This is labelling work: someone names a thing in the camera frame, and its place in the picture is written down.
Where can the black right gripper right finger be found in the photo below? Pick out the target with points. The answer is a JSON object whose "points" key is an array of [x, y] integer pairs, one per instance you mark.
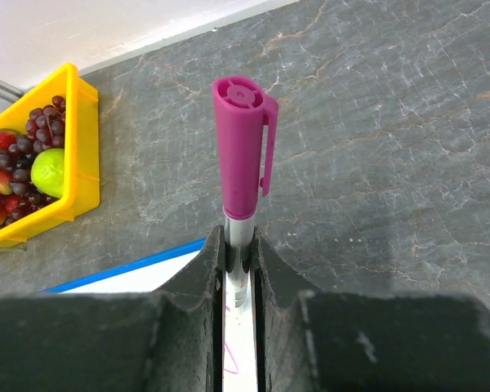
{"points": [[311, 340]]}

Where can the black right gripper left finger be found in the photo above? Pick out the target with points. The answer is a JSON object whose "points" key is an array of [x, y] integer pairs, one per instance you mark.
{"points": [[170, 339]]}

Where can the blue framed whiteboard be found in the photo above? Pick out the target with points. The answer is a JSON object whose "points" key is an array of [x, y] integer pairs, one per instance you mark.
{"points": [[150, 273]]}

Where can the magenta capped whiteboard marker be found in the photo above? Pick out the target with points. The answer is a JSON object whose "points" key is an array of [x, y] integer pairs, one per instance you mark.
{"points": [[246, 127]]}

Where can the yellow plastic fruit bin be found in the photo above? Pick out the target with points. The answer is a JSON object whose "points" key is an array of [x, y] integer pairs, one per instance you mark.
{"points": [[82, 152]]}

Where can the green apple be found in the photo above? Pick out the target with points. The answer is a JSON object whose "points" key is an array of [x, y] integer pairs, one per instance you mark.
{"points": [[48, 172]]}

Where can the dark purple grape bunch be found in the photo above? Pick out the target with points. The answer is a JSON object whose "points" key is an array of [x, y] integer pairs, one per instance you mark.
{"points": [[44, 129]]}

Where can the aluminium frame rail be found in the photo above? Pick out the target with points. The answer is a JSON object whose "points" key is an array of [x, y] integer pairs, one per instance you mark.
{"points": [[10, 93]]}

